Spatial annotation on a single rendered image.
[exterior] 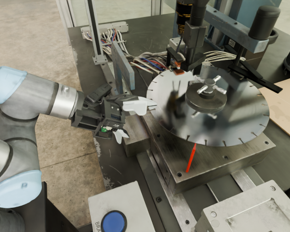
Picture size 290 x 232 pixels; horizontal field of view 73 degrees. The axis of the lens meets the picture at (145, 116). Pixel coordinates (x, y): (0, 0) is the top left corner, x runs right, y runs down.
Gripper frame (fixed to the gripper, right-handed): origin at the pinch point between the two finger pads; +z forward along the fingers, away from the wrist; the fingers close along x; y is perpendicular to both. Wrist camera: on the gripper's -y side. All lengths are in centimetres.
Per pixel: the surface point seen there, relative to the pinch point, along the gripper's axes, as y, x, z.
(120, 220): 26.2, -3.3, -8.6
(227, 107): 5.6, 17.3, 14.8
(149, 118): -3.3, -1.5, 4.6
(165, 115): 5.2, 7.9, 0.7
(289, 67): -30, 34, 72
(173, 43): -43.9, 12.6, 18.9
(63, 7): -107, -19, -26
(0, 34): -292, -166, -89
